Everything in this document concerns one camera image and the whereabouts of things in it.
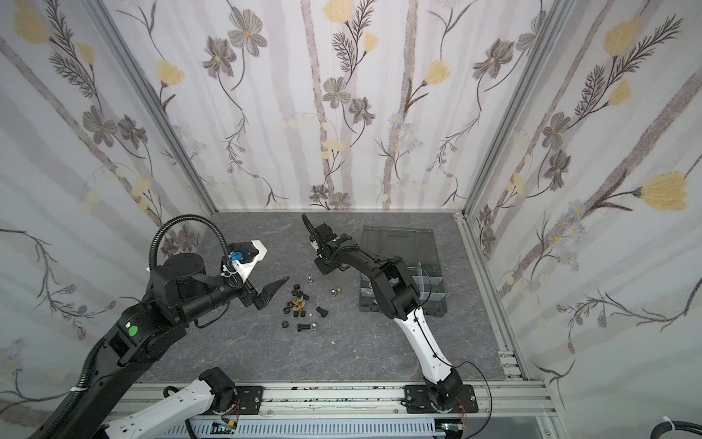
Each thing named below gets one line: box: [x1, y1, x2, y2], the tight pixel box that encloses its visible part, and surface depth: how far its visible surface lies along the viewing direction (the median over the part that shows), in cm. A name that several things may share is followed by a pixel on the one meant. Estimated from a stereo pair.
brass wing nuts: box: [292, 296, 307, 311], surface depth 94 cm
